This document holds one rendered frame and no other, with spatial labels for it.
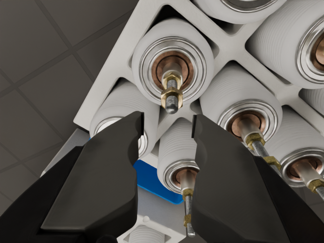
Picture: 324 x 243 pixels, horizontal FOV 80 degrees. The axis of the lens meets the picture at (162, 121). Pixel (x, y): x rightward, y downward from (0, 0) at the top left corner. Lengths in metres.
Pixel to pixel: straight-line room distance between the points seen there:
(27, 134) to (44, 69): 0.23
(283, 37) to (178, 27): 0.11
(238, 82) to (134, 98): 0.14
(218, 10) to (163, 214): 0.49
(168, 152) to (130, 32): 0.18
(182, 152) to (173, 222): 0.33
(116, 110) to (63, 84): 0.33
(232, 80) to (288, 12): 0.09
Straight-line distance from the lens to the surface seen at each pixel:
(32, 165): 0.81
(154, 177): 0.58
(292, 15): 0.27
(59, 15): 0.53
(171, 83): 0.18
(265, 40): 0.30
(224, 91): 0.26
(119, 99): 0.28
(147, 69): 0.22
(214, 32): 0.30
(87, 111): 0.36
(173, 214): 0.60
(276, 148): 0.33
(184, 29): 0.22
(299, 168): 0.34
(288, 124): 0.35
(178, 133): 0.33
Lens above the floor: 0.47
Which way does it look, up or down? 59 degrees down
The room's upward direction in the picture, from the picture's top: 174 degrees counter-clockwise
